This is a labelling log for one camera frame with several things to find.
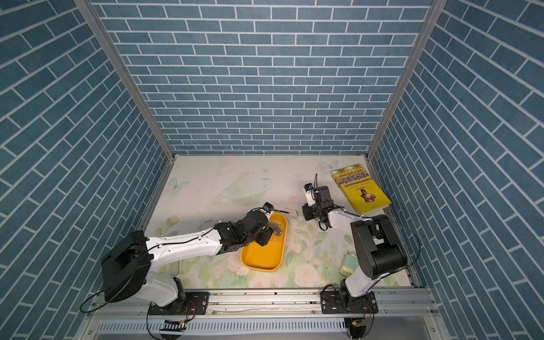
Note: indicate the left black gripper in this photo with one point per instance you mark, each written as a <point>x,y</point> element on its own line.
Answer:
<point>266,234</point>

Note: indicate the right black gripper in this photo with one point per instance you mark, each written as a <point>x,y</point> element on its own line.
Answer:
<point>307,212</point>

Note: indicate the pile of silver screws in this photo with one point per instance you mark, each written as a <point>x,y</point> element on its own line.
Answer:
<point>275,228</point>

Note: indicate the yellow plastic storage tray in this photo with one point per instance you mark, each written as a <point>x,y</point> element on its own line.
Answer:
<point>267,258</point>

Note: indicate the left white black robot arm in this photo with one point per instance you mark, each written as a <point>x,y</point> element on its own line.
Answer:
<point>131,267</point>

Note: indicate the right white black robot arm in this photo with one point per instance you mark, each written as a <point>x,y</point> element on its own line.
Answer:
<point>378,250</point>

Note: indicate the yellow book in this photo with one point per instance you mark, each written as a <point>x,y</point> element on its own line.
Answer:
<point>364,195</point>

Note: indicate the pale green soap bar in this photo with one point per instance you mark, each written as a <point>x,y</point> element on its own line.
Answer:
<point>348,266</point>

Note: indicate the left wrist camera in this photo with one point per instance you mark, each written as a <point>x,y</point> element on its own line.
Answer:
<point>268,208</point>

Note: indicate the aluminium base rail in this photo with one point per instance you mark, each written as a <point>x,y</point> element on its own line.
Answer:
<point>306,302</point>

